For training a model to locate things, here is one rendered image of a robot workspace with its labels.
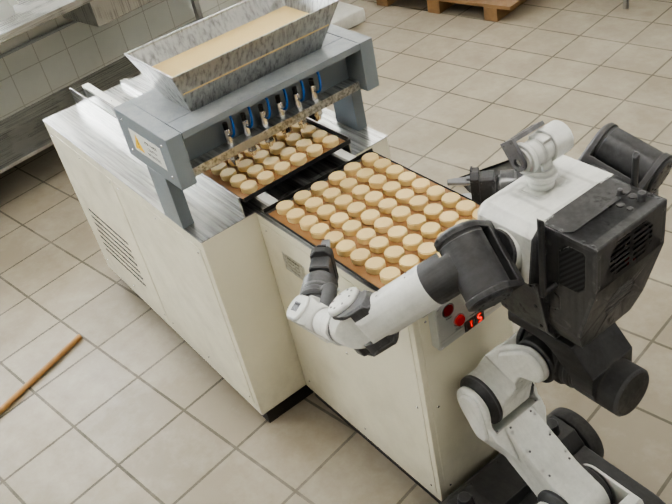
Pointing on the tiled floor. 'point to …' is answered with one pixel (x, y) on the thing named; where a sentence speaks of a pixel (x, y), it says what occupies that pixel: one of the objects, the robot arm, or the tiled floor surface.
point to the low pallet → (494, 11)
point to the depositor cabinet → (194, 254)
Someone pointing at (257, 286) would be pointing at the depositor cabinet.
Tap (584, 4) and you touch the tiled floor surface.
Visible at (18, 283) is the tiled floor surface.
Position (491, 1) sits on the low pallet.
